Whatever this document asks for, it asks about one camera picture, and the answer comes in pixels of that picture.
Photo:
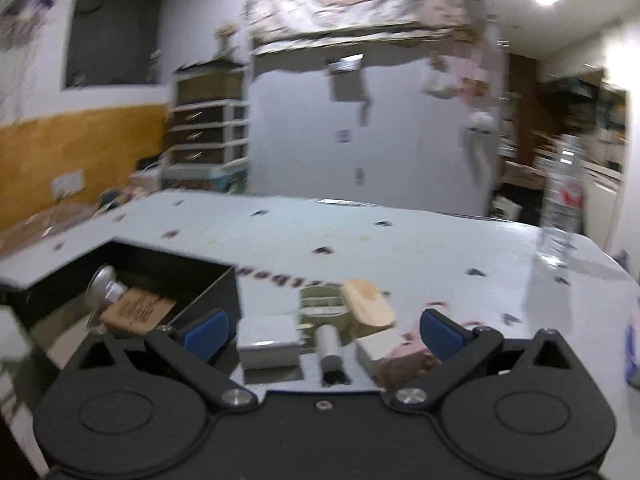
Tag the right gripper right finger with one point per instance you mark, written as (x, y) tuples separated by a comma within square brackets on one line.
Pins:
[(462, 355)]

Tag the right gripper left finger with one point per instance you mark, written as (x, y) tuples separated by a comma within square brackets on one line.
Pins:
[(186, 352)]

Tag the pink scissors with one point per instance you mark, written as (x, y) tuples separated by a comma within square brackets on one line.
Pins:
[(407, 362)]

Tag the white rectangular adapter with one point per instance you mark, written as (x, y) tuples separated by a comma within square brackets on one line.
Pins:
[(268, 342)]

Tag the silver suction cup knob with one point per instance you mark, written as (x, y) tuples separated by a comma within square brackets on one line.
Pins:
[(104, 289)]

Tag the oval wooden block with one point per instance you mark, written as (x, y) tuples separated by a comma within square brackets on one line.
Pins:
[(371, 313)]

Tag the black storage box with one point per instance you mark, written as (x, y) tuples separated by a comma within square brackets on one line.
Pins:
[(55, 314)]

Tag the blue snack packet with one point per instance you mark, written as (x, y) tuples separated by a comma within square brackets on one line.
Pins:
[(631, 357)]

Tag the clear plastic storage bin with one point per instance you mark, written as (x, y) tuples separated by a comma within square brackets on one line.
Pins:
[(46, 223)]

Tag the clear water bottle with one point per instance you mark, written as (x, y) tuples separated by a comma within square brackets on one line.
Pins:
[(561, 211)]

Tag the white plastic drawer unit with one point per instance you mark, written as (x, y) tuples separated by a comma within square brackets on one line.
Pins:
[(207, 140)]

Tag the white plush toy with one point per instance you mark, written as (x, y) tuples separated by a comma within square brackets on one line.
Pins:
[(481, 122)]

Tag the glass fish tank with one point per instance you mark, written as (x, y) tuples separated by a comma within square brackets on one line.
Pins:
[(209, 81)]

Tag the patterned fabric canopy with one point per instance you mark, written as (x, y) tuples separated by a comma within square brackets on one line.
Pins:
[(276, 26)]

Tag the white wall power socket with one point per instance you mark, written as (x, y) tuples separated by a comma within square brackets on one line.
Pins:
[(67, 185)]

